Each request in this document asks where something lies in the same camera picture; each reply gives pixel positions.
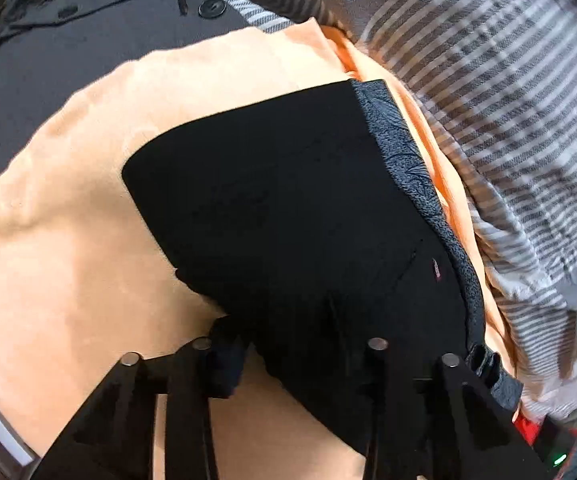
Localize grey white striped duvet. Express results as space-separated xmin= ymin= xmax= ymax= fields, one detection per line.
xmin=166 ymin=0 xmax=577 ymax=423

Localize orange blanket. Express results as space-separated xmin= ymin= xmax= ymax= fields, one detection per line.
xmin=0 ymin=17 xmax=519 ymax=480

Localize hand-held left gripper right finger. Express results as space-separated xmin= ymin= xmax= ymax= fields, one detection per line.
xmin=362 ymin=337 xmax=555 ymax=480

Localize red patterned cloth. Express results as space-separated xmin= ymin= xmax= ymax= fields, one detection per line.
xmin=513 ymin=414 xmax=545 ymax=447

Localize dark grey jacket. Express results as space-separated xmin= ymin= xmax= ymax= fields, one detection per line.
xmin=0 ymin=0 xmax=250 ymax=207

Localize black pants with blue stripes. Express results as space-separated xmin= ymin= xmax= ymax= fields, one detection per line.
xmin=121 ymin=79 xmax=525 ymax=457

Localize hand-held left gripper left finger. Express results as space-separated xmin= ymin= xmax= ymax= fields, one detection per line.
xmin=31 ymin=319 xmax=250 ymax=480

